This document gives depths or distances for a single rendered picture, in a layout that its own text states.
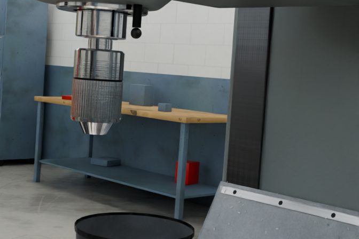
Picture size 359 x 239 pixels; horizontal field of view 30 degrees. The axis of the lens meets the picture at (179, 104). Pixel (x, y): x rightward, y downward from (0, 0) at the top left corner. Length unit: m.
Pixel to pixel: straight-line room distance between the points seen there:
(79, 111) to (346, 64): 0.40
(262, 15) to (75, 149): 6.91
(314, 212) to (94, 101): 0.40
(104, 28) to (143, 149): 6.29
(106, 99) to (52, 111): 7.58
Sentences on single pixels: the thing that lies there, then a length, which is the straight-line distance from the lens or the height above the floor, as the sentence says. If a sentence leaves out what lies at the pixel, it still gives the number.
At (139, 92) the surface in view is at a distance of 6.46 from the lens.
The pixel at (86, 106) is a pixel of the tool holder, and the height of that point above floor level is 1.22.
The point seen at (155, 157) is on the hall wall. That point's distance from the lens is 6.76.
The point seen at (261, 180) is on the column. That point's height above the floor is 1.11.
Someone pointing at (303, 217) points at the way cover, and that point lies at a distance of 0.92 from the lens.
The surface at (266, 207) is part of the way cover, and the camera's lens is 0.95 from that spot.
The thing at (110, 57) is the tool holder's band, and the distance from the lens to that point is 0.61.
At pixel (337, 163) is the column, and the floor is 1.15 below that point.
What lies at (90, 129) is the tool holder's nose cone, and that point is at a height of 1.19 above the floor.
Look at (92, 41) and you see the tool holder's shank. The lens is 0.63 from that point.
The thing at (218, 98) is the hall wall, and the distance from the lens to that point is 6.16.
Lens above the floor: 1.26
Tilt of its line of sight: 3 degrees down
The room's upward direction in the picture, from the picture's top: 4 degrees clockwise
